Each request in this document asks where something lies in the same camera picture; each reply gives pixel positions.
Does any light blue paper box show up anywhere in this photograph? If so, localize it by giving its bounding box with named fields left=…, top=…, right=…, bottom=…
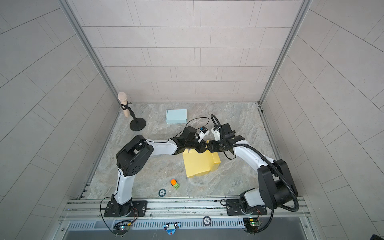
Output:
left=166, top=109, right=188, bottom=124

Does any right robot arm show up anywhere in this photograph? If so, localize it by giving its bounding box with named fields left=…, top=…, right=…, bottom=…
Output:
left=208, top=123, right=299, bottom=214

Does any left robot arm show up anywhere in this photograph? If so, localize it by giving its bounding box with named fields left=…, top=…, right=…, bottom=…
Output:
left=110, top=127, right=210, bottom=217

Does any black corrugated cable conduit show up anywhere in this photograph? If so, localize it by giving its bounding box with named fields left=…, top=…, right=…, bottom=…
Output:
left=210, top=113, right=300, bottom=213

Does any yellow paper box stack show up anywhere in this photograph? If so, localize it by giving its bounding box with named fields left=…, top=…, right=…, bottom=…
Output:
left=183, top=146, right=221, bottom=178

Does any left green circuit board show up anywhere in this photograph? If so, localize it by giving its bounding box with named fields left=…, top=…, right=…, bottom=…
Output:
left=113, top=220, right=133, bottom=236

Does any orange green toy block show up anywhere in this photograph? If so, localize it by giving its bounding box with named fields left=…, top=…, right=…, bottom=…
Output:
left=171, top=179, right=180, bottom=190

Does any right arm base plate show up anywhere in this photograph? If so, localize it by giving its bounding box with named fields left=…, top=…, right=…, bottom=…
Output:
left=221, top=199, right=267, bottom=216

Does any beige microphone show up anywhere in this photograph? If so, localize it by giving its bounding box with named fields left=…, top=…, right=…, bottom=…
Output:
left=118, top=92, right=130, bottom=118

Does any black microphone stand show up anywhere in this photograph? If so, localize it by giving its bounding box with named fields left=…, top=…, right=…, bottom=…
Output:
left=121, top=104, right=147, bottom=132

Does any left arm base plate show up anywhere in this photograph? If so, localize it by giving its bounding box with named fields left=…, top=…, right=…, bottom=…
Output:
left=103, top=200, right=148, bottom=218

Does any green circuit board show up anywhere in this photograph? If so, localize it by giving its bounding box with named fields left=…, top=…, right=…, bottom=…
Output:
left=113, top=220, right=133, bottom=236
left=243, top=218, right=260, bottom=233

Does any right green circuit board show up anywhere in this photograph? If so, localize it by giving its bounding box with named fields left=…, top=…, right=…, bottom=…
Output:
left=243, top=218, right=260, bottom=233

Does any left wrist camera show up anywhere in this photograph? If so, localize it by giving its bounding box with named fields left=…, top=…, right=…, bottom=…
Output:
left=198, top=126, right=210, bottom=143

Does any blue sticker marker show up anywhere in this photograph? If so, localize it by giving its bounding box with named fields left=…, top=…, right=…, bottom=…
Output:
left=163, top=223, right=181, bottom=236

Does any round black white disc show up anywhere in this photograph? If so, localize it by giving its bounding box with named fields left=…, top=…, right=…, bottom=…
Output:
left=203, top=216, right=212, bottom=227

